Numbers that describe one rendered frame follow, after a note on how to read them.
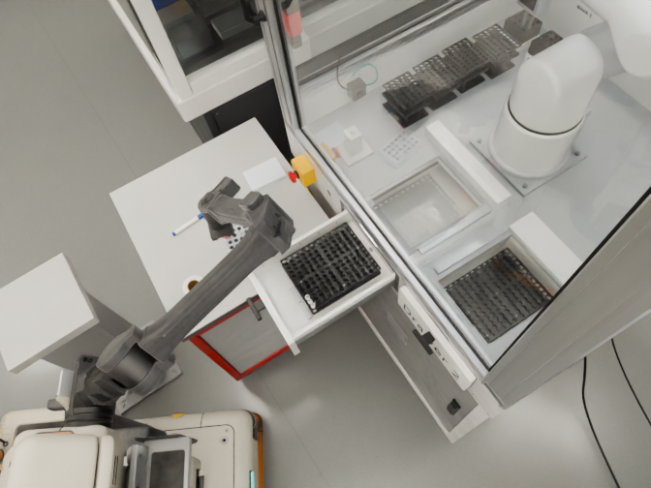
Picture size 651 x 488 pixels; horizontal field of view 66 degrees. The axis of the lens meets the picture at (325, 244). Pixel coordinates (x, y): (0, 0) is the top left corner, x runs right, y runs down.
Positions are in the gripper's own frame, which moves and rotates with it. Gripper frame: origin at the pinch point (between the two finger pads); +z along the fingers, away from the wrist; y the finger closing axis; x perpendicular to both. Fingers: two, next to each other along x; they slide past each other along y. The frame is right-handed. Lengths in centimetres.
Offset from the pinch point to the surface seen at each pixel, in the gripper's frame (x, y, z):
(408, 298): -44, -41, -12
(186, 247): 14.3, 3.0, 5.0
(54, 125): 97, 153, 84
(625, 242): -54, -65, -88
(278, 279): -12.1, -20.7, -2.8
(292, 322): -12.6, -34.6, -3.1
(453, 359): -49, -59, -12
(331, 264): -27.8, -24.0, -9.1
